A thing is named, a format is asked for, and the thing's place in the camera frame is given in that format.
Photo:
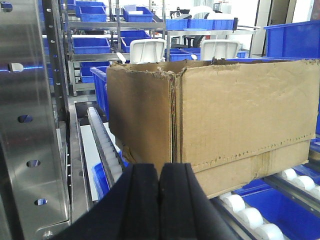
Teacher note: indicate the white plastic chair right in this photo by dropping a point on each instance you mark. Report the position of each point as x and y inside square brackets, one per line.
[219, 49]

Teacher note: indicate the blue bin under rollers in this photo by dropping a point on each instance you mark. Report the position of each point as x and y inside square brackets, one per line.
[282, 210]

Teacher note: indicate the white plastic chair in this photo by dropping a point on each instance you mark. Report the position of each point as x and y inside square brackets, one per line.
[143, 51]
[219, 49]

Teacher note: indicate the steel shelf upright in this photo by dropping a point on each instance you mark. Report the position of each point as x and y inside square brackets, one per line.
[34, 198]

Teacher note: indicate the large blue bin right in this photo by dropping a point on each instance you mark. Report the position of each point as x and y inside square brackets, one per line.
[293, 40]

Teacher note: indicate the blue bin top shelf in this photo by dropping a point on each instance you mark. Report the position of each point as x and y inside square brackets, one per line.
[92, 14]

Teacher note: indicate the blue bin lower shelf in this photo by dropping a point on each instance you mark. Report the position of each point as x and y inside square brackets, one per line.
[100, 180]

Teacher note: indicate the blue bin shelf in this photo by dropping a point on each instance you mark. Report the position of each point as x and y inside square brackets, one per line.
[100, 180]
[92, 14]
[91, 45]

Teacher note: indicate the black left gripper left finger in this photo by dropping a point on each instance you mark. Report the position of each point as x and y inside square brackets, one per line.
[129, 211]

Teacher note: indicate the steel background shelf rack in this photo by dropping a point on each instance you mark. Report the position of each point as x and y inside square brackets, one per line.
[92, 33]

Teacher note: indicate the blue bin middle shelf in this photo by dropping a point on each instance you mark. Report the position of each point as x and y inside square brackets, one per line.
[91, 45]

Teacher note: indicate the white roller rail right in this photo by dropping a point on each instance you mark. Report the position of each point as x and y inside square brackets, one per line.
[265, 207]

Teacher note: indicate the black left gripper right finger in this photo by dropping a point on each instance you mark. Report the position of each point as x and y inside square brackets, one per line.
[185, 211]

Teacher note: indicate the white plastic chair left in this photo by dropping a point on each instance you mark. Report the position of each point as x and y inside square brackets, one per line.
[143, 51]

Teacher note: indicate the worn cardboard box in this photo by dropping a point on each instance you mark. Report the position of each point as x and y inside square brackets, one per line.
[232, 121]

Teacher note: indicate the white roller rail left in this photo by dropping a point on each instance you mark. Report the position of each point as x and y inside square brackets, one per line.
[111, 161]

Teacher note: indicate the white roller rail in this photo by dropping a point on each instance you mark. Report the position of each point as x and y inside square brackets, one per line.
[111, 161]
[265, 207]

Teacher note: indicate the blue bin behind box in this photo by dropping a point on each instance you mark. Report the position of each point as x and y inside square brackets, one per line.
[100, 82]

